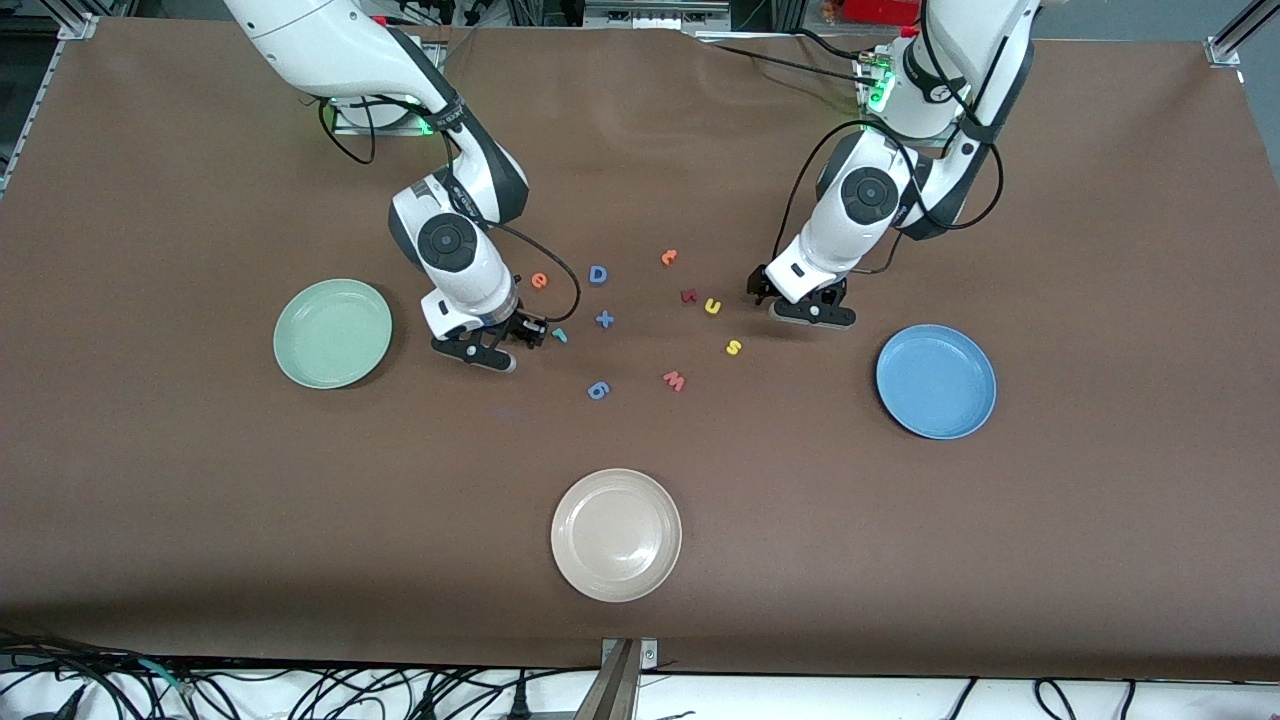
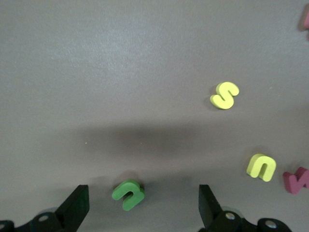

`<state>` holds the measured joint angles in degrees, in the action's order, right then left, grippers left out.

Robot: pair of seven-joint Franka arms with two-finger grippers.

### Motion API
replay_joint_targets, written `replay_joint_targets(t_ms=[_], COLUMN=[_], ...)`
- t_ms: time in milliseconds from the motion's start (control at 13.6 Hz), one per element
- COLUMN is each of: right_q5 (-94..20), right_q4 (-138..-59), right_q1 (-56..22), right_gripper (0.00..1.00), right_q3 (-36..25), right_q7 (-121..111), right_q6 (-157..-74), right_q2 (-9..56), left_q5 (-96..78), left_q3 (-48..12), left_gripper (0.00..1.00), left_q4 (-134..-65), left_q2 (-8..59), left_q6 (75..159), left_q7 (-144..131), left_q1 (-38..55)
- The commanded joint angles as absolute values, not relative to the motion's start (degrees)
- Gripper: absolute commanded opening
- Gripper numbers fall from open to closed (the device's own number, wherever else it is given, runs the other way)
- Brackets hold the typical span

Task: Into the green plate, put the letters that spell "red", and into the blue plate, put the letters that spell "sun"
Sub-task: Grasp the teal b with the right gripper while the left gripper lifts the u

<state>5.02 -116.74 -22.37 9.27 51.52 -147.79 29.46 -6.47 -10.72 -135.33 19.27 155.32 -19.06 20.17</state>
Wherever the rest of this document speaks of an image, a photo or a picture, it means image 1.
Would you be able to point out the light green plate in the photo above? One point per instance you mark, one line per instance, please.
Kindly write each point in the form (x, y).
(333, 335)

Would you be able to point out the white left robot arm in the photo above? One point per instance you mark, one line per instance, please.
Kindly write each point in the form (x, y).
(960, 60)

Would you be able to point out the brown table cover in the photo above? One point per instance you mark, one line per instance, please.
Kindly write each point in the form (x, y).
(640, 150)

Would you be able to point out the red box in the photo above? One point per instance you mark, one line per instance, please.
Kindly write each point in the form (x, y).
(880, 10)

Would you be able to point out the blue foam letter D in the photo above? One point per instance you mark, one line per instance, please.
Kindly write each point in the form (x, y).
(592, 275)

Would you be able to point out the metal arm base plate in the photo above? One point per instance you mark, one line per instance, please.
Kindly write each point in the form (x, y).
(864, 95)
(345, 122)

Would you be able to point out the beige plate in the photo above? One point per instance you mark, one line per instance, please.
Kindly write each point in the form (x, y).
(616, 535)

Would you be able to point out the blue plate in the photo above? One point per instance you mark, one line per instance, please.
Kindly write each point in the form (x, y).
(936, 382)

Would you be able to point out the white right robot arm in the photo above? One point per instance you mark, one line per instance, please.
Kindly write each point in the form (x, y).
(330, 45)

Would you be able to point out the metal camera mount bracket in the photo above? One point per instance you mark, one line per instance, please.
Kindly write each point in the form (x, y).
(622, 685)

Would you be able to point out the blue foam number six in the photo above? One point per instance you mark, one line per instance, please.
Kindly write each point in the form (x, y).
(593, 388)

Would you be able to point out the metal equipment rack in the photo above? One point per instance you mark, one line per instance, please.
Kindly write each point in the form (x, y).
(655, 12)

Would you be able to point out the aluminium frame bracket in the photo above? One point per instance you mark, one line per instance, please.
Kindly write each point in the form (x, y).
(1225, 50)
(78, 26)

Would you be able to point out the pink foam letter w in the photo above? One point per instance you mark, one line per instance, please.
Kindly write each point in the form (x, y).
(674, 381)

